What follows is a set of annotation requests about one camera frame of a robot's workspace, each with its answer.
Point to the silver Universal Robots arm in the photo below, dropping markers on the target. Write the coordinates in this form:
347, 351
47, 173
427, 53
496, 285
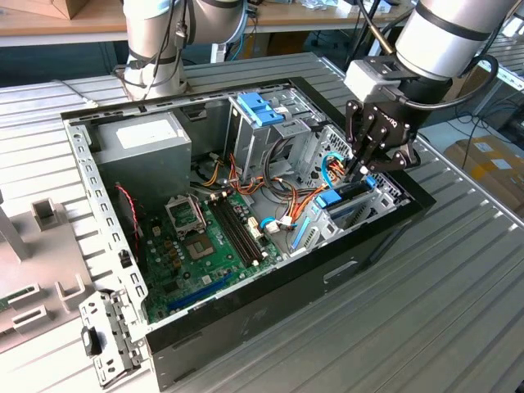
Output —
446, 28

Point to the metal expansion card retainer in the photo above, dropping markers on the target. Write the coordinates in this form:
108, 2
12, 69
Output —
114, 323

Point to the black case fan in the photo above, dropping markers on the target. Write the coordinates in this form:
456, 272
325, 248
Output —
125, 221

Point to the grey power supply unit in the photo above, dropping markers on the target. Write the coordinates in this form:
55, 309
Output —
143, 163

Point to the metal disk bay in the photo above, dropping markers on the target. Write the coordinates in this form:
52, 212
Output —
385, 201

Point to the blue plastic drive latch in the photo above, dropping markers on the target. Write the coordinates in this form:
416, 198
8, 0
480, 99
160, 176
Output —
256, 107

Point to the CPU socket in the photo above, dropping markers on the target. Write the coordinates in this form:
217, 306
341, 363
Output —
198, 248

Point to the blue expansion slot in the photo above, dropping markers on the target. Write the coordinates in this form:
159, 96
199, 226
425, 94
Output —
200, 292

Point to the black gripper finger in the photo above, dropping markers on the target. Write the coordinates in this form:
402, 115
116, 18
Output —
354, 123
395, 161

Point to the green RAM stick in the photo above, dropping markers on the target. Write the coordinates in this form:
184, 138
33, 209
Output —
8, 302

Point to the green motherboard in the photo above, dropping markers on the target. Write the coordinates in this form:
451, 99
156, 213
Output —
192, 278

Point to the brown cardboard box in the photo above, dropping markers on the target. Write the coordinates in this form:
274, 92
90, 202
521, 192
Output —
491, 172
61, 8

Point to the black open PC case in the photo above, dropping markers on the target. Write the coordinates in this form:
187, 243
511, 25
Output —
286, 294

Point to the grey parts rack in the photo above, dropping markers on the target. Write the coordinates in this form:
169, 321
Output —
45, 254

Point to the metal locking lever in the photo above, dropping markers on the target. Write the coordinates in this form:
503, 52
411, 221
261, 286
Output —
200, 213

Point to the metal drive cage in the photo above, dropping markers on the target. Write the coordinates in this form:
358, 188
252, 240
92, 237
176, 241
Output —
254, 139

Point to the black RAM slot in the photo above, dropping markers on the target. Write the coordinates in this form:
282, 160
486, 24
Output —
236, 231
242, 231
231, 231
247, 231

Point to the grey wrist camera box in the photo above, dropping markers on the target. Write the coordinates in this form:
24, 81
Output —
362, 78

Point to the hard disk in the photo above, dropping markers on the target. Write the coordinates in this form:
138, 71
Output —
329, 200

